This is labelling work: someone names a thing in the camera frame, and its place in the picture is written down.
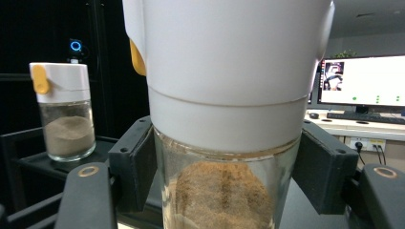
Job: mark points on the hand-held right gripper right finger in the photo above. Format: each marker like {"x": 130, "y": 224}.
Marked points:
{"x": 324, "y": 168}

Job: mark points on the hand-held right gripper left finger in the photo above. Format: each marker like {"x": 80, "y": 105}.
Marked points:
{"x": 133, "y": 165}

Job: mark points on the black two-tier metal rack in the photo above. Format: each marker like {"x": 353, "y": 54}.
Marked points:
{"x": 35, "y": 167}

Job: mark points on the glass jar with pale powder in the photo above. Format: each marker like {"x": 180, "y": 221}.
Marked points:
{"x": 63, "y": 82}

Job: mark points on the glass jar with brown powder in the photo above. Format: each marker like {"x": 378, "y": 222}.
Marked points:
{"x": 223, "y": 63}

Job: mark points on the beige office desk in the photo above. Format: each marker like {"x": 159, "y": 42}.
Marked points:
{"x": 350, "y": 129}

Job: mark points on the black computer mouse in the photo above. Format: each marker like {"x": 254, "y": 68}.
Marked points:
{"x": 314, "y": 115}

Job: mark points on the black keyboard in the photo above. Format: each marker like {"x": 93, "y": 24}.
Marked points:
{"x": 366, "y": 117}

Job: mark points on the computer monitor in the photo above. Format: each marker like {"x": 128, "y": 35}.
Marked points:
{"x": 366, "y": 79}

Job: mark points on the green plant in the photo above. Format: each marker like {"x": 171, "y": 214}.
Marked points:
{"x": 345, "y": 54}

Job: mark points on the white wall socket with plugs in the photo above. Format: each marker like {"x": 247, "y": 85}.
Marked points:
{"x": 369, "y": 143}

